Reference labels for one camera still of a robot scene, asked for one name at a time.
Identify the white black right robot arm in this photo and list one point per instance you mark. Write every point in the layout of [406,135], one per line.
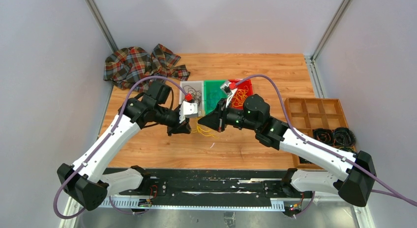
[347,174]

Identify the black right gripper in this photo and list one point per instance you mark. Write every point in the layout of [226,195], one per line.
[213,120]

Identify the wooden compartment tray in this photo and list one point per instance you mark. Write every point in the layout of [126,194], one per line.
[322,120]

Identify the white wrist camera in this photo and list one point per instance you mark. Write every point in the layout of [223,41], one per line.
[230,90]
[187,110]

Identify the red plastic bin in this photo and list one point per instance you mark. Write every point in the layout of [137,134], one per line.
[244,90]

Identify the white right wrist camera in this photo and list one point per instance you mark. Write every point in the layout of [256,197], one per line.
[230,90]

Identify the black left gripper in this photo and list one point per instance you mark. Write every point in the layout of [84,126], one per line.
[179,128]

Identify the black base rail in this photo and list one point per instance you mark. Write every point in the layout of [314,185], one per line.
[136,190]

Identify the green plastic bin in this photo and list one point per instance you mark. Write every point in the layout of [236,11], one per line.
[213,94]

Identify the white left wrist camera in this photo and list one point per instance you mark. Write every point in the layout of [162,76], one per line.
[187,110]

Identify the plaid flannel cloth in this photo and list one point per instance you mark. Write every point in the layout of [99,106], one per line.
[127,66]

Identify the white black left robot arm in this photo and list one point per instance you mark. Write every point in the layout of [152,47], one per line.
[114,138]

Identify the white plastic bin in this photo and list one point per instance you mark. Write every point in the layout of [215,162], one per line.
[196,89]

